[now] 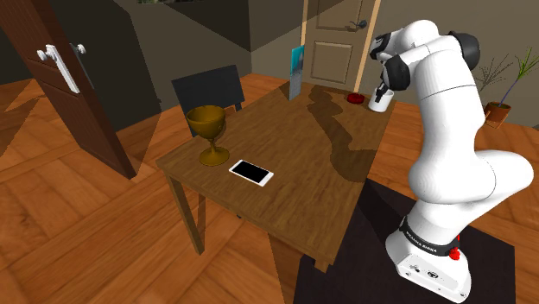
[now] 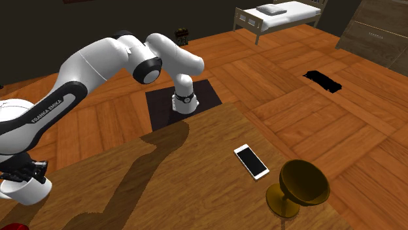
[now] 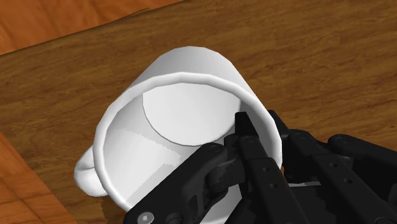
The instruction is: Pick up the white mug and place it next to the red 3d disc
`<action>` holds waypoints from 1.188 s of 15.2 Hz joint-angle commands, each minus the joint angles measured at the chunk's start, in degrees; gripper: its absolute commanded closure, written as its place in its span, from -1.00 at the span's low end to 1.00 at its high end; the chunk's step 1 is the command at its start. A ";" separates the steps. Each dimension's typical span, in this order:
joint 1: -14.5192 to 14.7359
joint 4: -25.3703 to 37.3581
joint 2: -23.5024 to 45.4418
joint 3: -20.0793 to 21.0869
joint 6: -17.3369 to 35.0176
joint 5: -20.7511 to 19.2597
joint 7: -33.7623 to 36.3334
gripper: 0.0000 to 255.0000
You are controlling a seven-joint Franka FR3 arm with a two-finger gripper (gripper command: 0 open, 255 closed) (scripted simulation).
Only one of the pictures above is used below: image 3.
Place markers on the white mug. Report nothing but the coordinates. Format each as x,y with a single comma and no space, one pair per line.
186,111

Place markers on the brown wooden table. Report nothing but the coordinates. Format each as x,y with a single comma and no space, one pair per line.
310,62

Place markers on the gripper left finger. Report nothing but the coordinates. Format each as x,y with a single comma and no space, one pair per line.
192,183

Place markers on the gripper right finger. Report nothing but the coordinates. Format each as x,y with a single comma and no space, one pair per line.
341,167

